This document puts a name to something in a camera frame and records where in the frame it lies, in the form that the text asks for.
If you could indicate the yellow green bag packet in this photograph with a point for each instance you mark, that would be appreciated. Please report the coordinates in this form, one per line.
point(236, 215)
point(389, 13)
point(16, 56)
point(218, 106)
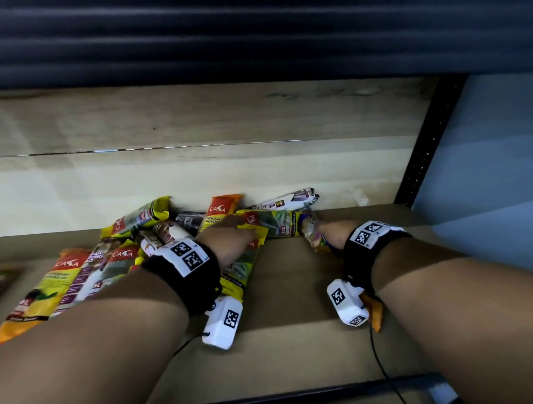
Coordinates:
point(241, 270)
point(275, 222)
point(139, 216)

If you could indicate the person's left fingers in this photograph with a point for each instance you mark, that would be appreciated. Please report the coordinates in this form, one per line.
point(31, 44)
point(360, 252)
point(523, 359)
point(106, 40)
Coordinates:
point(243, 233)

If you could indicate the purple yellow packet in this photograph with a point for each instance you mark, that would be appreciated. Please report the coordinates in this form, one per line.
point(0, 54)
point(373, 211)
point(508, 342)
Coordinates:
point(318, 243)

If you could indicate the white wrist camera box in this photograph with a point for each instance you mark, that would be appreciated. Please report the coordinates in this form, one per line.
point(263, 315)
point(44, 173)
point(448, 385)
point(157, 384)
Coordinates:
point(345, 301)
point(222, 322)

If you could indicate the dark grey bag packet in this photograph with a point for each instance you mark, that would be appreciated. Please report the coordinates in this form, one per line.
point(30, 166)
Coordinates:
point(189, 221)

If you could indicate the large orange yellow bag packet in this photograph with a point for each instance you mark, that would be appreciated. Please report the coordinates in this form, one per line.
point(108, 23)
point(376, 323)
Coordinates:
point(45, 287)

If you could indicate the person's left hand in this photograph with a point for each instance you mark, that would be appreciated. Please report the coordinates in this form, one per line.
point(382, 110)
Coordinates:
point(225, 241)

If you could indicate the person's right hand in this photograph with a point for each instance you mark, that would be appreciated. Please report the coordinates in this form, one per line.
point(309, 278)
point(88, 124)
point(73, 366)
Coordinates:
point(335, 233)

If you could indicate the person's left forearm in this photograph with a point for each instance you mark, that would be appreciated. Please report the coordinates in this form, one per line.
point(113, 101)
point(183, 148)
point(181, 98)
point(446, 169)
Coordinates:
point(104, 345)

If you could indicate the person's right fingers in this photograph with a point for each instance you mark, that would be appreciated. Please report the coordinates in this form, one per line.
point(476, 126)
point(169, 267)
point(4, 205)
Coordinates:
point(320, 229)

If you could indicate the black metal shelf post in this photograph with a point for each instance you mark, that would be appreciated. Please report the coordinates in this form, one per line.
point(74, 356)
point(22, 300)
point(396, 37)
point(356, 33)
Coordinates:
point(429, 141)

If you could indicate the dark corrugated shutter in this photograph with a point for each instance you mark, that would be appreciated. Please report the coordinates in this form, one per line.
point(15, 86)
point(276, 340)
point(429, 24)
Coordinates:
point(266, 41)

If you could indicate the white purple bag packet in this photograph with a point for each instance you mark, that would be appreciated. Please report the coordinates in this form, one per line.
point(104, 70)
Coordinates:
point(89, 274)

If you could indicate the white brown bag packet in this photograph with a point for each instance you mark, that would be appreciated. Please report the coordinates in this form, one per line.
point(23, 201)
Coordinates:
point(164, 234)

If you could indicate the black wristband with marker tag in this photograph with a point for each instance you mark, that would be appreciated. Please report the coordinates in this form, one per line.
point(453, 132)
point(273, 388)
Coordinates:
point(191, 274)
point(366, 254)

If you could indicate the white rolled bag packet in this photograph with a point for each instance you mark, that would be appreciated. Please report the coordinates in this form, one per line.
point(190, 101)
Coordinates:
point(287, 200)

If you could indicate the black metal shelf rail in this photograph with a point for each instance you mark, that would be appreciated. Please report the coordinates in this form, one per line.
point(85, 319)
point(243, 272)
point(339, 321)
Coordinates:
point(354, 389)

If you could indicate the green red label bag packet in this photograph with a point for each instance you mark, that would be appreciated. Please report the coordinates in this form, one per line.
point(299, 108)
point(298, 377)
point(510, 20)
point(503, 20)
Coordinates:
point(120, 260)

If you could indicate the person's right forearm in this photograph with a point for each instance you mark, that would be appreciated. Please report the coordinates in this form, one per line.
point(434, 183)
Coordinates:
point(458, 316)

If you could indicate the orange camera mount tab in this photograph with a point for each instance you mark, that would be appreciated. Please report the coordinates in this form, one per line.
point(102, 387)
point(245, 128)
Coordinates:
point(376, 312)

